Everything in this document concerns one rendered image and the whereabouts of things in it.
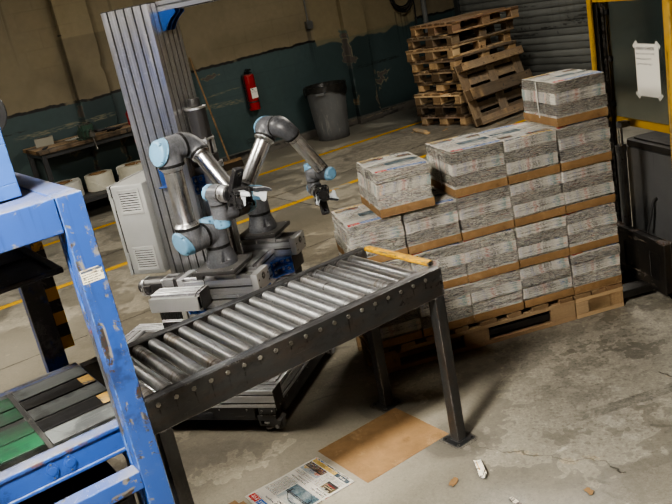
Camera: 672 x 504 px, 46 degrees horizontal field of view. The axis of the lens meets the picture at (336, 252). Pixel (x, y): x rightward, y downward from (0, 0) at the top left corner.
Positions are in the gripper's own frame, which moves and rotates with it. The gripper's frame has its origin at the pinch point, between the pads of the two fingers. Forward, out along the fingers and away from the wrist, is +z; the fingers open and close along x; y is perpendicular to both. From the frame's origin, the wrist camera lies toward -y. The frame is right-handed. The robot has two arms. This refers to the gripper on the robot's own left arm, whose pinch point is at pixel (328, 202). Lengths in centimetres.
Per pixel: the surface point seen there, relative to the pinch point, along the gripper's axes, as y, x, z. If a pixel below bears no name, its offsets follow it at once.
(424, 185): 9, 38, 49
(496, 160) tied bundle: 12, 78, 48
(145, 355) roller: -6, -107, 127
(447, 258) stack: -32, 45, 47
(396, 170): 20, 25, 49
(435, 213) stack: -7, 42, 47
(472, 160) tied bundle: 15, 66, 47
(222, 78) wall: 26, 39, -668
